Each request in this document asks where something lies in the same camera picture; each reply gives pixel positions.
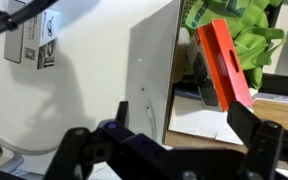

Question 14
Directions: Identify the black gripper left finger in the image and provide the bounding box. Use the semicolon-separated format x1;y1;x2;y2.
43;101;172;180

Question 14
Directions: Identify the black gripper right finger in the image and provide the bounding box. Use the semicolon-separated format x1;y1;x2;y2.
227;102;288;180

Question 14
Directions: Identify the red-blue box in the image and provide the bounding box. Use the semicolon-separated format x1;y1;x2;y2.
187;19;253;112

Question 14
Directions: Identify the big white cardboard box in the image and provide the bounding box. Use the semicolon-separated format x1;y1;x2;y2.
126;0;242;146

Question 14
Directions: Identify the white small box near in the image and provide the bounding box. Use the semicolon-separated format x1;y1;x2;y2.
4;9;60;70

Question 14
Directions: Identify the green bag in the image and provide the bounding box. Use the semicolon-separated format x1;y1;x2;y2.
181;0;287;89

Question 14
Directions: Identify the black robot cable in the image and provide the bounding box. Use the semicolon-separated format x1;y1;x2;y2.
0;0;58;43

